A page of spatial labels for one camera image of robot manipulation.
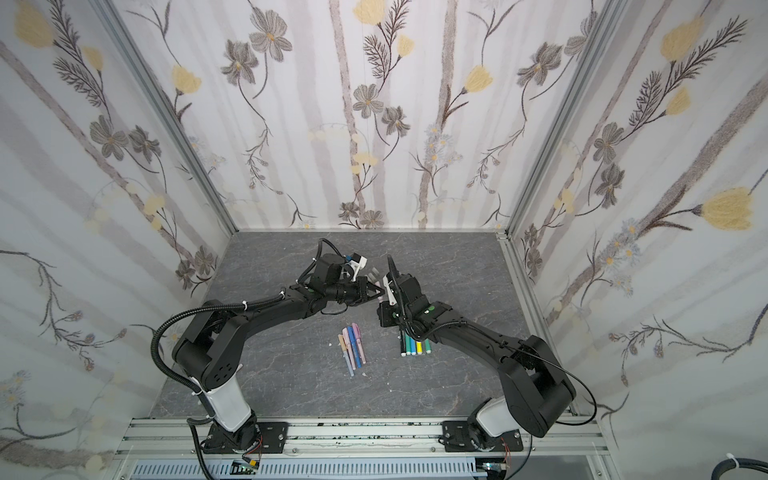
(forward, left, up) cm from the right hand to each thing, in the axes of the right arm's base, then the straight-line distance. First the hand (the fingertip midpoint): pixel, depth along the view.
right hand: (373, 303), depth 84 cm
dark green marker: (-7, -11, -13) cm, 18 cm away
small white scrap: (-7, +13, -14) cm, 20 cm away
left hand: (+5, -2, +2) cm, 6 cm away
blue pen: (-8, +5, -13) cm, 16 cm away
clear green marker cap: (+21, 0, -15) cm, 25 cm away
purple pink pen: (-3, +5, -14) cm, 15 cm away
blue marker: (-8, -12, -12) cm, 19 cm away
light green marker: (-7, -17, -12) cm, 22 cm away
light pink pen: (-6, +8, -13) cm, 17 cm away
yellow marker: (-8, -14, -11) cm, 20 cm away
